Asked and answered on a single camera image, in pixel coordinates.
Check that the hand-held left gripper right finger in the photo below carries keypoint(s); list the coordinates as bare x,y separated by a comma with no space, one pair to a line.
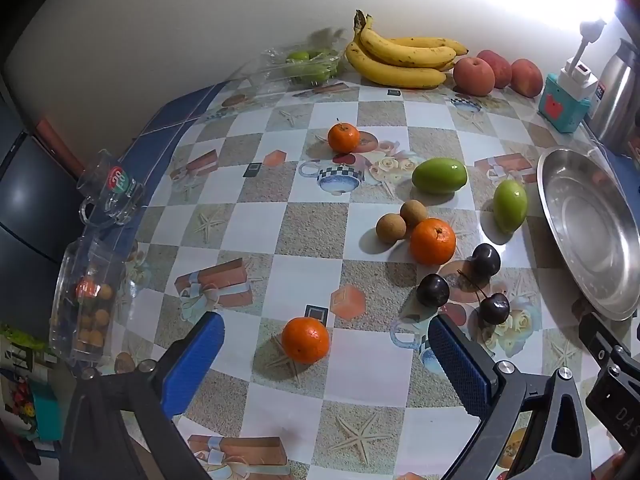
460,360

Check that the colourful printed bag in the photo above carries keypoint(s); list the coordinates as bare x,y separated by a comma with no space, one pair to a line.
22,395

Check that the yellow banana bunch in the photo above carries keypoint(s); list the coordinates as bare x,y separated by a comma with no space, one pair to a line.
400,75

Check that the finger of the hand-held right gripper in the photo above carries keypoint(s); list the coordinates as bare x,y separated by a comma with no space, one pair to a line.
602,340

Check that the glass mug with red-green logo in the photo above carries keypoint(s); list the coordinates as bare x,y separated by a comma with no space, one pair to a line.
117,182

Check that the cluster of green limes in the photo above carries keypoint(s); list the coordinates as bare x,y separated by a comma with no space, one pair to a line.
310,62

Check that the checkered printed tablecloth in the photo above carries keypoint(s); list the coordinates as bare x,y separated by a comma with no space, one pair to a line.
250,240

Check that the pile of longans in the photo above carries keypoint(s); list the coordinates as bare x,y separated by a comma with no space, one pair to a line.
92,317

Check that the stainless steel kettle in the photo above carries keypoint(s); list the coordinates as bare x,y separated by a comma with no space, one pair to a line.
617,95

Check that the teal plastic box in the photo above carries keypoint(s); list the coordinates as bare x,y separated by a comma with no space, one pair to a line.
560,105

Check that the clear plastic bag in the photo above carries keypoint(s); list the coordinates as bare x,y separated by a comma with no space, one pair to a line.
260,72

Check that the dark cabinet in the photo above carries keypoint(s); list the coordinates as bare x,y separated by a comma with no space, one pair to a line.
25,210

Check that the pale orange peach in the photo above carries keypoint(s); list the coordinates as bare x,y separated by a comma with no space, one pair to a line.
472,76

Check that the clear plastic box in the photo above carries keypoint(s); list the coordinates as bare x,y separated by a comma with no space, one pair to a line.
75,280

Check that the red apple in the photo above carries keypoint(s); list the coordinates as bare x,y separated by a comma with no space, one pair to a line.
501,66
526,77

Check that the brown longan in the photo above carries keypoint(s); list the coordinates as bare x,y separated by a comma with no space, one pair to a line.
390,228
413,212

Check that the green oval fruit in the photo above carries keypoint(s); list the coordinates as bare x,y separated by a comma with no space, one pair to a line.
439,175
510,206

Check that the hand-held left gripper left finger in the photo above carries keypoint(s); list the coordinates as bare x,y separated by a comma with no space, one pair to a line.
192,360

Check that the dark red cherry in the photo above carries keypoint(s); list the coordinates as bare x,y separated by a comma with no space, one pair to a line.
433,290
494,307
485,260

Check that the large orange mandarin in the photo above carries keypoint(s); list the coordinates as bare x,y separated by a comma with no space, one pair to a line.
433,241

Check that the stainless steel basin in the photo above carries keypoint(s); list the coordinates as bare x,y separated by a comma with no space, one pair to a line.
590,230

